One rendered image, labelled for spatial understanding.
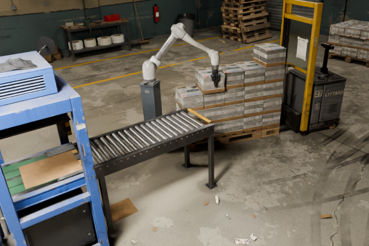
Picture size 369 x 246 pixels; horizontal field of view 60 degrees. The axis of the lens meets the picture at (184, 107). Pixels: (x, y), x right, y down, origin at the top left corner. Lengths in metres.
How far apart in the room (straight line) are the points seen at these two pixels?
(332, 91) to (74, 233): 3.74
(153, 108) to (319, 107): 2.36
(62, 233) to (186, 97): 2.10
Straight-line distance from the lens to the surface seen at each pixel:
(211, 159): 3.60
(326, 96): 4.94
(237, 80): 4.26
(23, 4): 9.84
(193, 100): 4.11
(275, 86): 4.57
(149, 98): 4.11
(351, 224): 3.66
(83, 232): 3.10
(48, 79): 2.48
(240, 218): 3.46
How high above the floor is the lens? 2.38
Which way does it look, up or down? 24 degrees down
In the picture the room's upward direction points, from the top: 3 degrees counter-clockwise
